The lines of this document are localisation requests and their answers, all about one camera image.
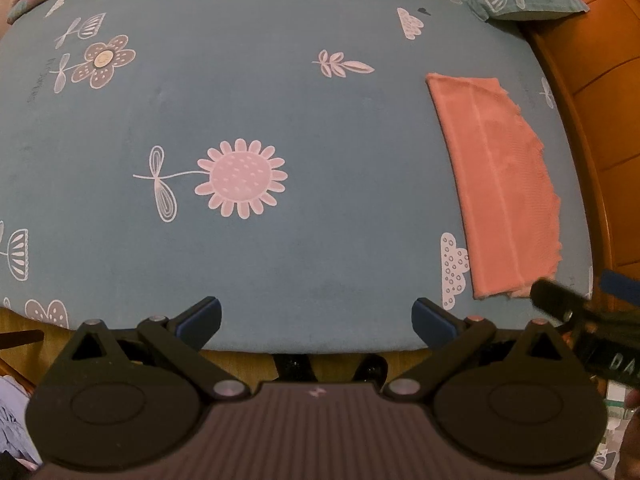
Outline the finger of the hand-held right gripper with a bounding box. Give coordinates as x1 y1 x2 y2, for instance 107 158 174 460
600 269 640 306
529 277 588 323

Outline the white cloth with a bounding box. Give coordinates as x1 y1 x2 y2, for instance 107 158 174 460
0 375 43 468

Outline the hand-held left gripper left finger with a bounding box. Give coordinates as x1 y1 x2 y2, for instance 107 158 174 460
70 296 223 402

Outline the orange striped knit sweater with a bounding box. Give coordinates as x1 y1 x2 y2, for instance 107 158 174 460
425 72 562 301

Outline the wooden bed headboard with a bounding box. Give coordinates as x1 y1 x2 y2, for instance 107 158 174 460
520 0 640 311

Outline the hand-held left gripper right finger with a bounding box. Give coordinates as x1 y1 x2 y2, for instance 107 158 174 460
411 297 571 403

